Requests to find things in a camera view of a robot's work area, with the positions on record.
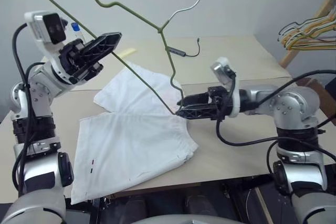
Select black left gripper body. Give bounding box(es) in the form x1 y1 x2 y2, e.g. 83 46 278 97
59 38 90 86

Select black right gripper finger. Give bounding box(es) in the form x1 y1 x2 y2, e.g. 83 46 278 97
175 102 219 120
176 91 211 106

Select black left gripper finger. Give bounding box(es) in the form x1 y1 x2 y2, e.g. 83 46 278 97
76 59 105 85
82 31 123 64

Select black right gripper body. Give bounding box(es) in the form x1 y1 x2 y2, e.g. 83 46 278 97
208 86 234 122

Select green wire hanger silver hook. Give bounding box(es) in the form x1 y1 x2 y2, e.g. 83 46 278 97
45 0 205 116

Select white shorts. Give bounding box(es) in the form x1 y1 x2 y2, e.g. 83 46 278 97
70 61 200 206

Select pale yellow paper strip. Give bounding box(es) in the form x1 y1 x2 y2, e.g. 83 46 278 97
117 47 139 58

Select clear vial blue cap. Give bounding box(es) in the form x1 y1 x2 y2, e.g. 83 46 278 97
71 22 86 42

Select bundle of hangers on rack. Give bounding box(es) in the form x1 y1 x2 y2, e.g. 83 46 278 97
279 0 336 68

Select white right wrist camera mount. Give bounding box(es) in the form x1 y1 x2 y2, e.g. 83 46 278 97
211 56 242 118

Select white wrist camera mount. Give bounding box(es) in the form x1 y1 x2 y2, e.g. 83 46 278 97
24 10 70 63
211 56 242 118

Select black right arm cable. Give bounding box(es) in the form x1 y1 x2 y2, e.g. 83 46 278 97
215 69 336 178

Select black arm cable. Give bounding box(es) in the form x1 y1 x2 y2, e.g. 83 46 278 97
11 22 37 199
215 69 336 178

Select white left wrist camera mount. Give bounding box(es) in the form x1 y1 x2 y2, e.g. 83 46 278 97
24 10 70 63

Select grey USB adapter black cable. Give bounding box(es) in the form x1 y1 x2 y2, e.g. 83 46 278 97
165 37 202 58

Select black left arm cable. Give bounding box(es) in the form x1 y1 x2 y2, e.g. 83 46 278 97
11 22 37 199

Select yellow wire hanger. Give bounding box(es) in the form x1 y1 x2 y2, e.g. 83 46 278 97
282 27 336 51

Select white wire hanger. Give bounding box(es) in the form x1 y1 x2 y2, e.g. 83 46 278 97
278 26 336 43

